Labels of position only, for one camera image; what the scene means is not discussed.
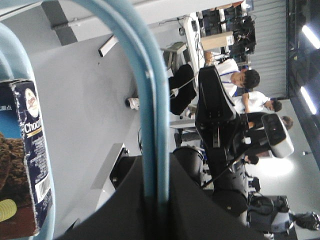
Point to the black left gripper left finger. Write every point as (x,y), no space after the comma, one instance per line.
(127,215)

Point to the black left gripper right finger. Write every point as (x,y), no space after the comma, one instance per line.
(193,216)

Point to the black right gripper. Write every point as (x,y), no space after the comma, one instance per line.
(215,118)

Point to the chocolate cookie box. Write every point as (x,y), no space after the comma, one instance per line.
(25,181)

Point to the light blue plastic basket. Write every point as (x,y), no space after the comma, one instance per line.
(146,62)

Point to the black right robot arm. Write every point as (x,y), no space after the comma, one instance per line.
(230,191)

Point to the person in white shirt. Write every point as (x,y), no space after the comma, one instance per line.
(232,78)

